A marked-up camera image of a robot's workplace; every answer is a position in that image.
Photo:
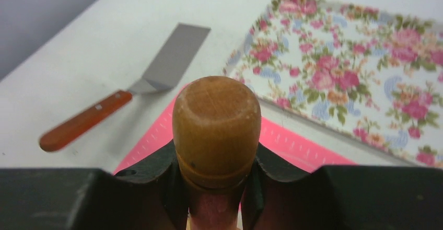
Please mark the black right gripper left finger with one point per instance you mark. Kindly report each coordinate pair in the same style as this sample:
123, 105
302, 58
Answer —
147, 195

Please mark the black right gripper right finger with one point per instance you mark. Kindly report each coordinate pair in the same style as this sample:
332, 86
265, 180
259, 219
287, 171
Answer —
279, 195

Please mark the wooden rolling pin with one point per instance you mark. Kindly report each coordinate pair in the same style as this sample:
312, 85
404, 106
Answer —
216, 123

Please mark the pink silicone baking mat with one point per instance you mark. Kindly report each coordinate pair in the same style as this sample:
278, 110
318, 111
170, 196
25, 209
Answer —
292, 147

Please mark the floral rectangular tray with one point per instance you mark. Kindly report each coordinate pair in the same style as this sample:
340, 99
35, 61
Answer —
369, 74

